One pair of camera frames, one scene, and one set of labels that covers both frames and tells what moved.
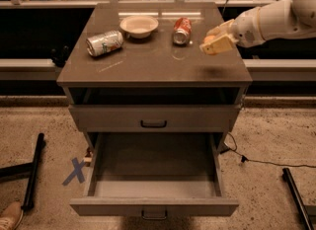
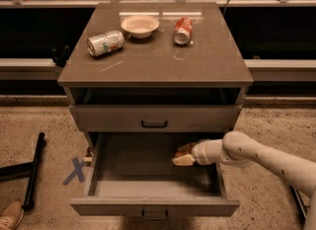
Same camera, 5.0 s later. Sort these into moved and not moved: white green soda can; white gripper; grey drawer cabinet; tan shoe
Moved: white gripper
Not moved: white green soda can; grey drawer cabinet; tan shoe
